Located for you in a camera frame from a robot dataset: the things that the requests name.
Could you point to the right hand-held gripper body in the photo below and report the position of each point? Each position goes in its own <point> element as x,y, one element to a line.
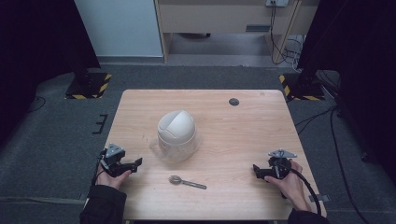
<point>279,162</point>

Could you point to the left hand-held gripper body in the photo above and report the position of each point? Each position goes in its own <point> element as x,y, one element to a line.
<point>112,157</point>

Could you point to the person's left hand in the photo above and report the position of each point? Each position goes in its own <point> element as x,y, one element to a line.
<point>109,179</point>

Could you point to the person's right hand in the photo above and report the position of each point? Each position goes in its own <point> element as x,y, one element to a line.
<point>291,186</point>

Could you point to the metal spoon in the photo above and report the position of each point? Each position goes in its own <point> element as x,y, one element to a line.
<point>176,179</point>

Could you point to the white dome-lid trash bin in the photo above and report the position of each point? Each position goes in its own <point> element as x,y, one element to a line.
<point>176,132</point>

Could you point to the dark round table grommet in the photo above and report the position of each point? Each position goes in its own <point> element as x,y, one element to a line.
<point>233,101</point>

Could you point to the stand base with striped tape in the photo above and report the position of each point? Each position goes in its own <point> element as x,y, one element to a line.
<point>303,88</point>
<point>88,87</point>

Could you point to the black curtain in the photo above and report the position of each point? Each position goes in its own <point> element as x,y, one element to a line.
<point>358,46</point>
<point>34,46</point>

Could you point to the light wooden desk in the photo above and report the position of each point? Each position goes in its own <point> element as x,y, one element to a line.
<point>218,15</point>

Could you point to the grey wall socket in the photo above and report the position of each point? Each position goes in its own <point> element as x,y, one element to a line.
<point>277,2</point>

